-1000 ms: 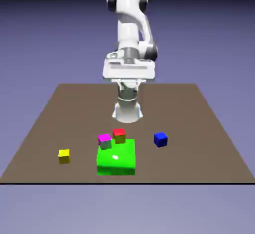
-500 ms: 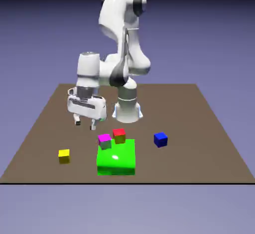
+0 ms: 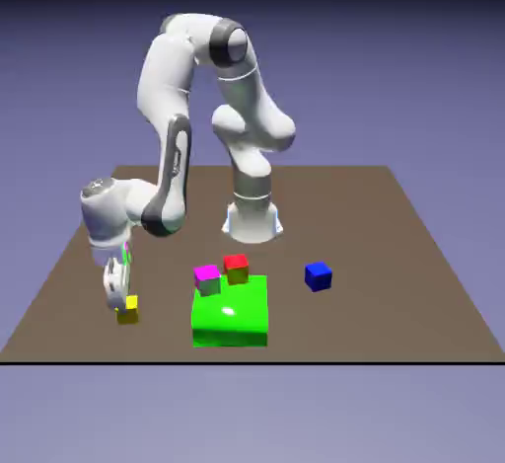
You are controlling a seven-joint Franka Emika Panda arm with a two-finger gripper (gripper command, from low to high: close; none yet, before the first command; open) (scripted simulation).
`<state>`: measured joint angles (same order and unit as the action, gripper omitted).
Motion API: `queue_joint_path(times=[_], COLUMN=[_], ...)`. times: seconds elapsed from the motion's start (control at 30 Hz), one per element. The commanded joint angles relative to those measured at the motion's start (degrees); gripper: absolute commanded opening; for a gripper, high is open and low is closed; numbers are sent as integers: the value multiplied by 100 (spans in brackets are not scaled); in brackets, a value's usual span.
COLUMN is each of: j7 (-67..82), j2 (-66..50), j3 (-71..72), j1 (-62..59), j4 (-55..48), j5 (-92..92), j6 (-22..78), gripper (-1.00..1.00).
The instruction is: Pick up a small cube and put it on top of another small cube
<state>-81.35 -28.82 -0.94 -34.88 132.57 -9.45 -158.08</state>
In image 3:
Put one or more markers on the small red cube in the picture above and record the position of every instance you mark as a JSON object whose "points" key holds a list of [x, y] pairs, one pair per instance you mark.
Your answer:
{"points": [[236, 267]]}

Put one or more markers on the small magenta cube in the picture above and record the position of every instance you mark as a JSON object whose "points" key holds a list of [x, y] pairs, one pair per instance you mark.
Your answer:
{"points": [[207, 278]]}

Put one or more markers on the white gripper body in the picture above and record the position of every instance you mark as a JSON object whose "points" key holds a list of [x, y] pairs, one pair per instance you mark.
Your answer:
{"points": [[115, 278]]}

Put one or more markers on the small blue cube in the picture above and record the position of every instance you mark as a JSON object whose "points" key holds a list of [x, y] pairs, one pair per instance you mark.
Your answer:
{"points": [[318, 276]]}

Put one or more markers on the small yellow cube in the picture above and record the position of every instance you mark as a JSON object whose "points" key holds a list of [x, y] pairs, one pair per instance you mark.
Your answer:
{"points": [[128, 312]]}

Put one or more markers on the large green box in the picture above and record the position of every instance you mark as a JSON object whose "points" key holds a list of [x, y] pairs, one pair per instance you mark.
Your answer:
{"points": [[230, 313]]}

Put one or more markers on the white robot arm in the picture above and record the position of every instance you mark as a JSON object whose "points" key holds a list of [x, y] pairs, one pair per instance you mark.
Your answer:
{"points": [[169, 76]]}

